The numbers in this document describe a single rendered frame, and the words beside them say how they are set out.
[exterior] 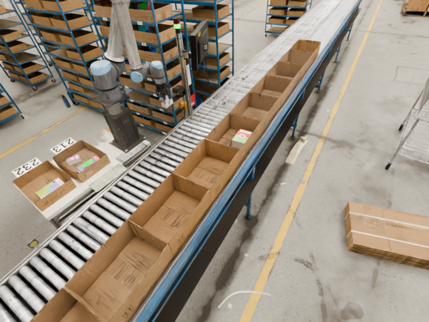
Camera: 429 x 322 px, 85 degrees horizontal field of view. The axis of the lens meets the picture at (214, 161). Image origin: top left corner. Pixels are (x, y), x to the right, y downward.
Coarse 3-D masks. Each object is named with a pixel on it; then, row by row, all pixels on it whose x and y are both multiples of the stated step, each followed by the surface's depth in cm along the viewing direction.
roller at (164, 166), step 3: (144, 159) 208; (147, 159) 206; (150, 159) 206; (153, 159) 205; (150, 162) 205; (153, 162) 204; (156, 162) 202; (159, 162) 202; (162, 162) 203; (156, 165) 203; (159, 165) 201; (162, 165) 200; (165, 165) 199; (168, 165) 199; (162, 168) 200; (165, 168) 198; (168, 168) 197; (171, 168) 196; (174, 168) 196; (171, 171) 196
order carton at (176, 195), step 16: (176, 176) 151; (160, 192) 147; (176, 192) 160; (192, 192) 153; (208, 192) 139; (144, 208) 138; (160, 208) 152; (176, 208) 150; (192, 208) 150; (208, 208) 148; (144, 224) 143; (160, 224) 143; (176, 224) 143; (192, 224) 134; (176, 240) 123
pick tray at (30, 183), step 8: (48, 160) 197; (40, 168) 195; (48, 168) 200; (56, 168) 193; (24, 176) 188; (32, 176) 193; (40, 176) 196; (48, 176) 196; (56, 176) 196; (64, 176) 192; (16, 184) 185; (24, 184) 190; (32, 184) 191; (40, 184) 190; (48, 184) 190; (64, 184) 178; (72, 184) 183; (24, 192) 185; (32, 192) 185; (56, 192) 175; (64, 192) 180; (32, 200) 179; (40, 200) 167; (48, 200) 172; (56, 200) 177; (40, 208) 170
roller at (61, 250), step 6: (54, 240) 155; (54, 246) 152; (60, 246) 152; (60, 252) 149; (66, 252) 148; (72, 252) 150; (66, 258) 146; (72, 258) 145; (78, 258) 146; (72, 264) 144; (78, 264) 142
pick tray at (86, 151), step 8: (72, 144) 210; (80, 144) 217; (88, 144) 211; (64, 152) 207; (72, 152) 213; (80, 152) 216; (88, 152) 216; (96, 152) 211; (56, 160) 196; (64, 160) 210; (104, 160) 199; (64, 168) 194; (72, 168) 202; (88, 168) 189; (96, 168) 195; (80, 176) 186; (88, 176) 192
